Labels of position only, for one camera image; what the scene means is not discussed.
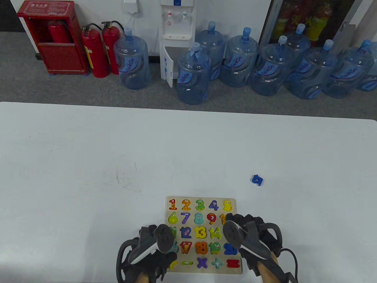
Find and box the wooden math block puzzle board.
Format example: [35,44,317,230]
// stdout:
[165,196,243,274]

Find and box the glass door fire hose cabinet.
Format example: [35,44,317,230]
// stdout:
[259,0,366,49]

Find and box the red fire extinguisher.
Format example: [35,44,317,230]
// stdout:
[82,23,110,78]
[48,20,71,44]
[101,21,125,75]

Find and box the person's right forearm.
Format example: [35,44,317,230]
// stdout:
[260,253,282,283]

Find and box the person's right hand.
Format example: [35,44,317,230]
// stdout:
[222,213,284,277]

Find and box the red fire extinguisher cabinet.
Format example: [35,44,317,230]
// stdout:
[17,0,90,75]

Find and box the grey hand controller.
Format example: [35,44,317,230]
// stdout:
[222,220,283,260]
[116,223,173,282]

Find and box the black cable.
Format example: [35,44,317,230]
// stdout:
[278,249,299,283]

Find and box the white wall box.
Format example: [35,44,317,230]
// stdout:
[123,0,139,14]

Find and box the black wrist module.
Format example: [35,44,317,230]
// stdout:
[281,270,298,283]

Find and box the row of blue water jugs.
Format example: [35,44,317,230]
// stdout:
[113,21,377,106]

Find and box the person's left hand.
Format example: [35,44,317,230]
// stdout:
[122,225,177,283]

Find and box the white water dispenser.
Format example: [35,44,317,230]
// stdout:
[159,0,197,88]

